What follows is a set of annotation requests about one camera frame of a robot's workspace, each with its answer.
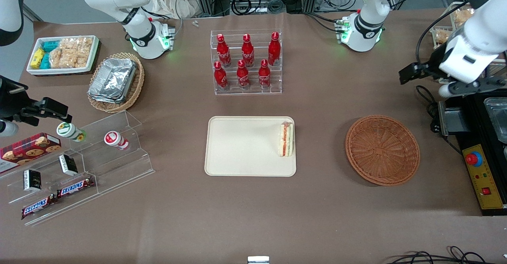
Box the snickers chocolate bar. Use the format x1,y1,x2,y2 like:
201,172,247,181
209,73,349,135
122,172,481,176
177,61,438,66
21,195,57,220
56,176,95,199

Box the clear acrylic step shelf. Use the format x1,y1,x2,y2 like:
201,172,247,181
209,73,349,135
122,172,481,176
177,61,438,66
0,110,156,227

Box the brown wicker basket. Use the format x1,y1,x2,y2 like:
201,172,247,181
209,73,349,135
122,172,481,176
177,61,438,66
345,115,421,186

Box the wrapped bread pack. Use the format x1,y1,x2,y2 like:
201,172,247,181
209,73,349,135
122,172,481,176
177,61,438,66
453,8,475,25
435,30,453,46

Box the green capped yogurt bottle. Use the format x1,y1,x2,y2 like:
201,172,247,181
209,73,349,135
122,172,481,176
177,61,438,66
56,122,87,142

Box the red cookie box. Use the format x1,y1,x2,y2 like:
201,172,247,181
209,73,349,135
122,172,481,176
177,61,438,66
0,132,62,174

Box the light oval wicker basket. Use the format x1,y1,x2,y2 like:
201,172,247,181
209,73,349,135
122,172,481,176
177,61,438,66
87,52,145,114

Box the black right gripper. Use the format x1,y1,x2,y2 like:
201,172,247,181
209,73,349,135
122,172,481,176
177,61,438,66
0,76,73,124

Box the black cable loops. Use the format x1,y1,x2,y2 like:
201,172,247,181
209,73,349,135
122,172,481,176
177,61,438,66
385,246,507,264

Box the yellow control panel box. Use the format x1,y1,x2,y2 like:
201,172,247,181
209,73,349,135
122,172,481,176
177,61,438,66
461,143,507,211

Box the stacked aluminium foil containers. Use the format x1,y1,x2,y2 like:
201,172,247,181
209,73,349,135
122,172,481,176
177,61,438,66
88,57,137,104

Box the grey metal bracket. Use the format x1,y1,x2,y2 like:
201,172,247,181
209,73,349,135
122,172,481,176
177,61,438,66
437,100,465,137

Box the clear bag of rice crackers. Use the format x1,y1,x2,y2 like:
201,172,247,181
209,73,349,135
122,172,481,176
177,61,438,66
49,37,94,69

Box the clear acrylic bottle rack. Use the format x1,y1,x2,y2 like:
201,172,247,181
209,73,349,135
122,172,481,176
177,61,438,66
210,29,283,96

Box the triangular sandwich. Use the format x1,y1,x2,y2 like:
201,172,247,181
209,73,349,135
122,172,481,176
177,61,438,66
279,121,294,157

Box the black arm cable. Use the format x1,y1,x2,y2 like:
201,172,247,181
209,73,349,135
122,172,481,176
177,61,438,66
416,1,470,65

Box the white snack tray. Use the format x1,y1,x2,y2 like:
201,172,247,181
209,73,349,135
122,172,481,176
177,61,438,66
26,35,100,76

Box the small black white carton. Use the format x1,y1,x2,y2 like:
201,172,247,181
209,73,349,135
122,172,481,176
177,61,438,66
23,169,43,193
58,154,79,177

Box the beige cloth bag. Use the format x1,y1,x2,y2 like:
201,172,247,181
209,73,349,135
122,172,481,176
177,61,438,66
147,0,207,19

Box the red capped yogurt bottle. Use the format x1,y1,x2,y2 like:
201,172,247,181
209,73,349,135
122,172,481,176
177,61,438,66
104,131,130,151

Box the black coiled table cable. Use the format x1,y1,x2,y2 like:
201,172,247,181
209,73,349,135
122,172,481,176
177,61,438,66
415,85,464,156

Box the red cola bottle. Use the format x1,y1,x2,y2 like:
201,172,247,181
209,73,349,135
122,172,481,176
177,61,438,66
268,32,282,66
236,59,251,90
213,61,230,91
216,34,232,68
258,59,272,89
241,34,255,68

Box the shiny metal pan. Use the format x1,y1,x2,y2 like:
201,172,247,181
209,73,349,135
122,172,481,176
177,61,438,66
484,97,507,144

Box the yellow snack packet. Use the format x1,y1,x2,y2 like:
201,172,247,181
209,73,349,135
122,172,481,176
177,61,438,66
30,48,46,69

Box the black machine housing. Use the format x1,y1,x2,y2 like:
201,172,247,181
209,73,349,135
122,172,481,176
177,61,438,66
444,90,507,217

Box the wire basket of bread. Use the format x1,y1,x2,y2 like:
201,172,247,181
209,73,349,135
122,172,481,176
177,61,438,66
429,2,477,51

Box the beige rectangular tray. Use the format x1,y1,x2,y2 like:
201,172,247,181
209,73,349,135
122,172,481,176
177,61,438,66
204,116,297,177

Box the black base cable bundle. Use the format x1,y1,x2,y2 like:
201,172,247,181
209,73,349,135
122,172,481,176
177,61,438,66
304,11,346,33

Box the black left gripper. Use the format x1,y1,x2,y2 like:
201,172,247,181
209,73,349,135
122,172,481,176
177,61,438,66
399,44,450,85

